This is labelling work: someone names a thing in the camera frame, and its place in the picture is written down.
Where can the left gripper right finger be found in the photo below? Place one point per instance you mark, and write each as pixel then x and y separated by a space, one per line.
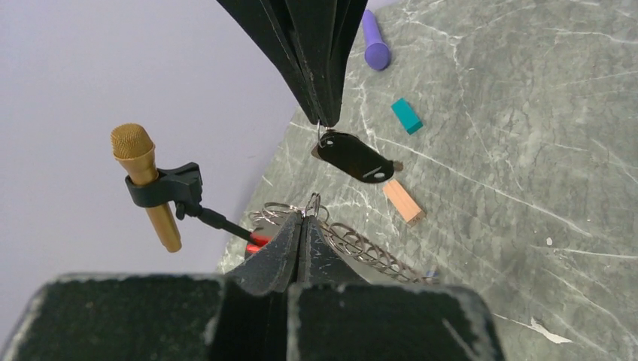
pixel 320 267

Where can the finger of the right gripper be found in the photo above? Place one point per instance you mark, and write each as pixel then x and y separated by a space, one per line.
pixel 323 34
pixel 269 25

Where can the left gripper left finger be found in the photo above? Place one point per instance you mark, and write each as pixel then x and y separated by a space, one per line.
pixel 274 267

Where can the red carabiner keyring with chain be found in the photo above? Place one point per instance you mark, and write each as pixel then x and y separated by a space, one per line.
pixel 369 260

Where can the black tagged key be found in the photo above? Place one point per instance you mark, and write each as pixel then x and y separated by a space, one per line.
pixel 349 154

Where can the peach block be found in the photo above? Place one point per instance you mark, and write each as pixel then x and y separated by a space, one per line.
pixel 406 206

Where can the teal block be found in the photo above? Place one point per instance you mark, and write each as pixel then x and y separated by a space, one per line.
pixel 403 111

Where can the black microphone stand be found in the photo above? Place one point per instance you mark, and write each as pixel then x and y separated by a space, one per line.
pixel 177 193

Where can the brown microphone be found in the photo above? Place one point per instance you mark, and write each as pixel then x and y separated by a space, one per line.
pixel 135 151

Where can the purple cylinder handle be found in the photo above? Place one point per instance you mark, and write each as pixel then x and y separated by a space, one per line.
pixel 377 54

